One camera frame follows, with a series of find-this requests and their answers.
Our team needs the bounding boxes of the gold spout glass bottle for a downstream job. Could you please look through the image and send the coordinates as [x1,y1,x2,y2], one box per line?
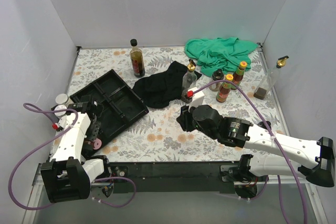
[181,59,197,103]

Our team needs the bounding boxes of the dark soy sauce bottle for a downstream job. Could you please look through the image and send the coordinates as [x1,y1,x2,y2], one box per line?
[130,39,145,78]

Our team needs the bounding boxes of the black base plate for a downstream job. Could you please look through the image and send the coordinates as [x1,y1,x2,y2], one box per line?
[81,161,259,195]

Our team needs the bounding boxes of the rear yellow cap sauce bottle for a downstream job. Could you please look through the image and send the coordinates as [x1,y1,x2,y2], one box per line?
[233,61,248,86]

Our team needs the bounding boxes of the blue label spice jar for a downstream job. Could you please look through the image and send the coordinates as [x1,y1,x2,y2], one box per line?
[55,93,73,106]

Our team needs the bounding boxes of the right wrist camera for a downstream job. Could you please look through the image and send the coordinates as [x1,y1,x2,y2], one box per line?
[186,87,205,112]

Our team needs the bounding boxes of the pink cap spice bottle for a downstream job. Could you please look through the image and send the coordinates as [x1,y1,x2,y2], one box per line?
[88,138,102,151]

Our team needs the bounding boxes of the yellow cap sauce bottle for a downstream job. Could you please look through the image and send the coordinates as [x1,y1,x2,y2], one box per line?
[216,74,234,102]
[233,61,248,86]

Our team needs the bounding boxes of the black cap spice jar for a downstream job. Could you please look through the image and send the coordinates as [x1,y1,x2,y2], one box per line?
[209,69,224,91]

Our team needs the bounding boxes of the black compartment tray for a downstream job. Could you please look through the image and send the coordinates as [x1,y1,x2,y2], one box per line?
[70,70,149,147]

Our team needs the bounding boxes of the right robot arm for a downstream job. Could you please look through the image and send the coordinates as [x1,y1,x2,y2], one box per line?
[176,105,335,187]

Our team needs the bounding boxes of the black cloth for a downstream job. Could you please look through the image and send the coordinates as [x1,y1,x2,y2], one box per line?
[133,61,187,109]

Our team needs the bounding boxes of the silver lid spice jar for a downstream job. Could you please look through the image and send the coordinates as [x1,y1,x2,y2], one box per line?
[54,104,67,119]

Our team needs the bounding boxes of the front yellow cap sauce bottle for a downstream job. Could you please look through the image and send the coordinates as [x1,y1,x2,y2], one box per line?
[216,74,234,102]

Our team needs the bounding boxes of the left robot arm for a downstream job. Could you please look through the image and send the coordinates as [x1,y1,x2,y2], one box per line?
[40,95,112,203]

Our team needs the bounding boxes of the green cloth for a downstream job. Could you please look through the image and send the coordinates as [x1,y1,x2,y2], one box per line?
[184,37,258,77]

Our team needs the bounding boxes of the tall gold spout bottle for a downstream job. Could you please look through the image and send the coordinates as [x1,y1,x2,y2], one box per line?
[254,56,289,100]

